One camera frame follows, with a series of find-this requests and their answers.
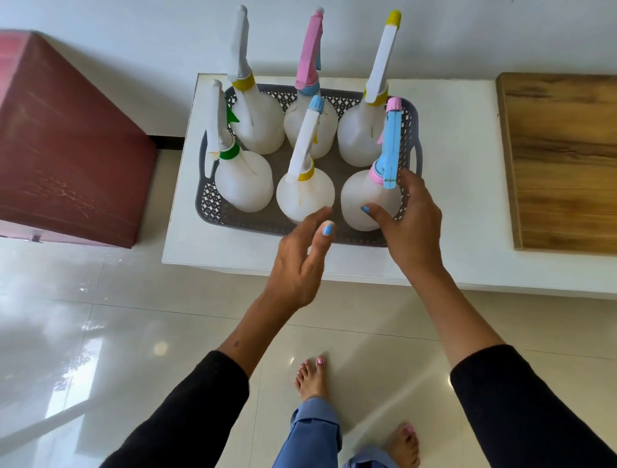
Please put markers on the person's left hand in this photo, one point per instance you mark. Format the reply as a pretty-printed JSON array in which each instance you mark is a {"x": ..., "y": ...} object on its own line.
[{"x": 294, "y": 272}]

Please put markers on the person's right hand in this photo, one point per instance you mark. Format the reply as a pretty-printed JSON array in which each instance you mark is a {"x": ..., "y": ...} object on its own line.
[{"x": 414, "y": 231}]

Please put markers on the person's right thumb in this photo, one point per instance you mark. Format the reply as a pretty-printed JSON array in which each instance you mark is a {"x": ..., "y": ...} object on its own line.
[{"x": 378, "y": 218}]

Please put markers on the person's left thumb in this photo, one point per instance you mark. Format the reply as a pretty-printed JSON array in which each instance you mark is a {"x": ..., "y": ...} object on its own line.
[{"x": 322, "y": 248}]

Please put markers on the blue-trigger pink-cap spray bottle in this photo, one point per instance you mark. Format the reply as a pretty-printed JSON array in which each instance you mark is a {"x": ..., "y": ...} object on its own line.
[{"x": 361, "y": 193}]

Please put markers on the person's right forearm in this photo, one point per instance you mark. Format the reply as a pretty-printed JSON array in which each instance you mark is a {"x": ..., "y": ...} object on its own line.
[{"x": 482, "y": 366}]

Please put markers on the person's left forearm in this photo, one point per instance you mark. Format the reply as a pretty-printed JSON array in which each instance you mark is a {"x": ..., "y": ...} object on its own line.
[{"x": 241, "y": 347}]

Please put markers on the grey plastic mesh basket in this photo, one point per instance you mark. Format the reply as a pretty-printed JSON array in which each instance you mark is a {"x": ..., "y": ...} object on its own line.
[{"x": 337, "y": 171}]

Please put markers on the group of white spray bottles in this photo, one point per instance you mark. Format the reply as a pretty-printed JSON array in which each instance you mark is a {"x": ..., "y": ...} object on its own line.
[{"x": 246, "y": 178}]

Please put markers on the person's left foot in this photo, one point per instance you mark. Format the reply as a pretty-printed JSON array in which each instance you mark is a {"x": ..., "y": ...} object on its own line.
[{"x": 312, "y": 381}]

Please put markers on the person's foot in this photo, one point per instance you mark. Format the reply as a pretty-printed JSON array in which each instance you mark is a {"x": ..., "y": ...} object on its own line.
[
  {"x": 312, "y": 381},
  {"x": 402, "y": 446}
]

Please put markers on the blue jeans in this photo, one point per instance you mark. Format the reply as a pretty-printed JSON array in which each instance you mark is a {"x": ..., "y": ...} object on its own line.
[{"x": 311, "y": 438}]

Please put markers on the brown wooden board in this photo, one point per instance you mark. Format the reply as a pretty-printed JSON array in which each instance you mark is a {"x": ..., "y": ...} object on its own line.
[{"x": 564, "y": 159}]

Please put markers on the person's right foot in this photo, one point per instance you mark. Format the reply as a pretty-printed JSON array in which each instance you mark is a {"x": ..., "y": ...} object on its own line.
[{"x": 402, "y": 446}]

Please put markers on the red-brown wooden cabinet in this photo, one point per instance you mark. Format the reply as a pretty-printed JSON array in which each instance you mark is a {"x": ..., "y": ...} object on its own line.
[{"x": 62, "y": 140}]

